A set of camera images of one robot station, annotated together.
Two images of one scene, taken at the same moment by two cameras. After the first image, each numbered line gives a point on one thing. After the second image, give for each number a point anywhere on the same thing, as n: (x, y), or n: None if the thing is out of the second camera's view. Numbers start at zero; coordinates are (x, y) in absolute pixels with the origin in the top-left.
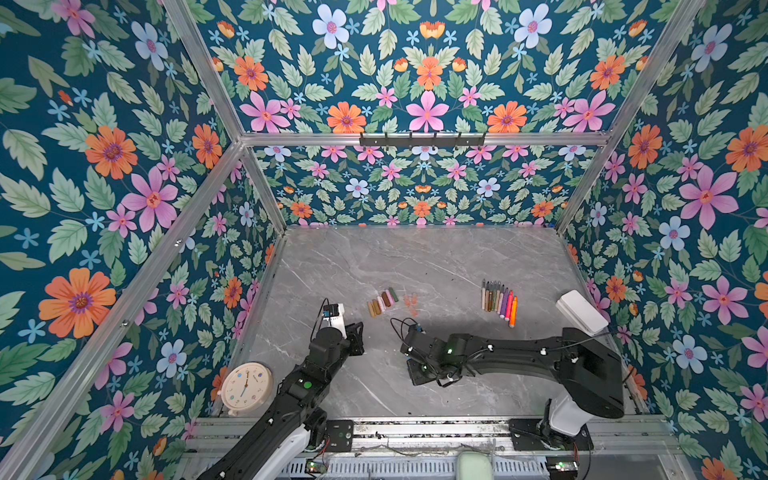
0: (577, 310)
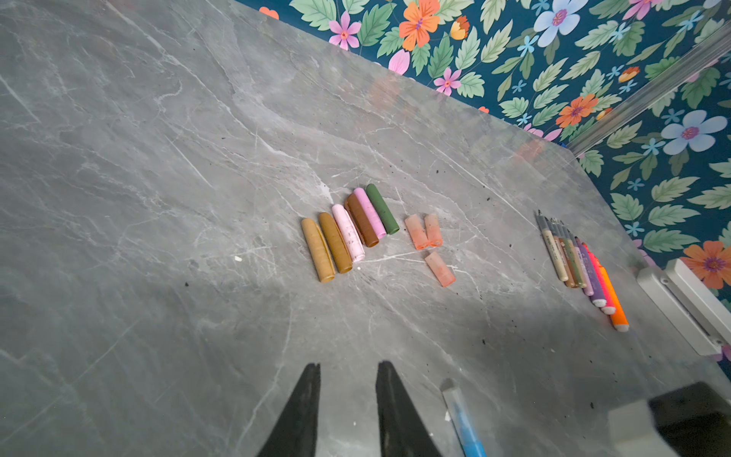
0: (694, 307)
